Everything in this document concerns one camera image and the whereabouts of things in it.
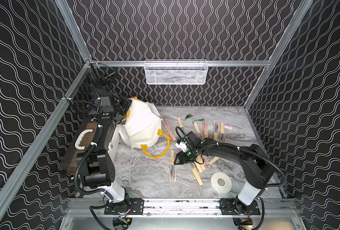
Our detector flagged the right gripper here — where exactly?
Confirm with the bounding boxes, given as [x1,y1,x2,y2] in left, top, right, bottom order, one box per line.
[171,146,196,165]

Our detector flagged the purple paper folding fan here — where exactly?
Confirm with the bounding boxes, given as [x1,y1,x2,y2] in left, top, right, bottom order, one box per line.
[209,157,220,165]

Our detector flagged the grey paper folding fan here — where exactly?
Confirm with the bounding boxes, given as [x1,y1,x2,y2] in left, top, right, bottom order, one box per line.
[213,121,219,141]

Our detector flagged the white tote bag yellow handles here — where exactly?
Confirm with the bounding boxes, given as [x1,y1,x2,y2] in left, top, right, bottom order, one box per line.
[116,97,171,159]

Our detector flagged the dark grey folding fan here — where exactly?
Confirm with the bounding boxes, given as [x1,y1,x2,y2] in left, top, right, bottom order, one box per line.
[169,150,176,182]

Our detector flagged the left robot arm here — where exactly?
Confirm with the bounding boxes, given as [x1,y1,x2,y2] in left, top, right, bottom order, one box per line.
[71,92,131,204]

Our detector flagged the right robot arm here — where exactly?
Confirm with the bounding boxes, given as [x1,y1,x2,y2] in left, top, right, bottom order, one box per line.
[174,132,287,215]

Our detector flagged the brown lidded storage box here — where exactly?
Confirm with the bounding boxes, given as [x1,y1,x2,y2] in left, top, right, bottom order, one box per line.
[60,118,120,175]

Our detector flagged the white tape roll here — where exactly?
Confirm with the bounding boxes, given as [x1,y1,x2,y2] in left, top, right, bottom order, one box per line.
[210,172,232,194]

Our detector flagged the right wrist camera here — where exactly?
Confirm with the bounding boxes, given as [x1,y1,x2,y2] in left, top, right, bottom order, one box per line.
[175,139,189,152]

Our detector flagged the black wire wall basket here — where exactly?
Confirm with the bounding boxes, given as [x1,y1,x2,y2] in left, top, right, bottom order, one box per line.
[67,63,117,118]

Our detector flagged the white wire wall basket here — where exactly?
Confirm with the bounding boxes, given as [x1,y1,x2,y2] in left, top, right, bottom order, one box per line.
[144,59,208,85]

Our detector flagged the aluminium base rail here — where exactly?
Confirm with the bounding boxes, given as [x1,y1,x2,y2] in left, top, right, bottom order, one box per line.
[60,198,305,230]

